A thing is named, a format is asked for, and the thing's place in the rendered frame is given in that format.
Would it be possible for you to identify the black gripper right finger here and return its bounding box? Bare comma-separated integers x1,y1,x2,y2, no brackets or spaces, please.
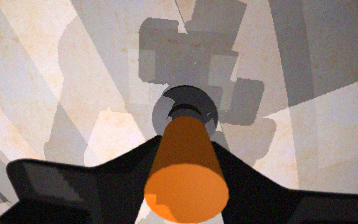
211,141,358,224

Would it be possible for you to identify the orange knob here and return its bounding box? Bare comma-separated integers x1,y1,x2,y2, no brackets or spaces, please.
144,116,229,224

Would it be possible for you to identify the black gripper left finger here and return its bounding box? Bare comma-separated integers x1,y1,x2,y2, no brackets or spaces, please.
6,135,162,224

